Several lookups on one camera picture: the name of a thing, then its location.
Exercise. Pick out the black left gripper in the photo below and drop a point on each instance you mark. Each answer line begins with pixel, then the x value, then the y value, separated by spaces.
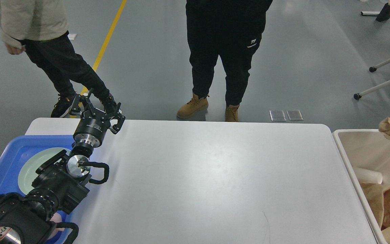
pixel 91 130

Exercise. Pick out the white paper cup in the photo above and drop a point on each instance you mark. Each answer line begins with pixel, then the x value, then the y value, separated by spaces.
pixel 368 176

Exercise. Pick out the green plate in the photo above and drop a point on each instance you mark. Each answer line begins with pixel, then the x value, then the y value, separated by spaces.
pixel 28 171

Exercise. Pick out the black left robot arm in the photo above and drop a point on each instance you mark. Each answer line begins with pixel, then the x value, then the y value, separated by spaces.
pixel 79 166

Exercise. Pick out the beige plastic bin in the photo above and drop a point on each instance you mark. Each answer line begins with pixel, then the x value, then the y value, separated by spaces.
pixel 370 150

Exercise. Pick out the white paper scrap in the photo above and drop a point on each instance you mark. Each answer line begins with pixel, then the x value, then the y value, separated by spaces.
pixel 72 36

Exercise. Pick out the person in black trousers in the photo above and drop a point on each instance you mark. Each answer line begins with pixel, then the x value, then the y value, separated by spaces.
pixel 39 28

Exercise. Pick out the blue plastic tray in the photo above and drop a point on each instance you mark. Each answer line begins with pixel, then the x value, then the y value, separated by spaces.
pixel 8 162

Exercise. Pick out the right metal floor plate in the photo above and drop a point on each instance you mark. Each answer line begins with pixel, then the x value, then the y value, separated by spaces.
pixel 294 115

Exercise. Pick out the metal floor plate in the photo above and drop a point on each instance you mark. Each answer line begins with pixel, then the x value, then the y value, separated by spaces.
pixel 277 115
pixel 294 115

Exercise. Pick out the left metal floor plate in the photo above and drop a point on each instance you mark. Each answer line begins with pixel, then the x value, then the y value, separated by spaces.
pixel 277 115

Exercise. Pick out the person in tan boots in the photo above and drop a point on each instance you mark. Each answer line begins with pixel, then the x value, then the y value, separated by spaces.
pixel 230 30

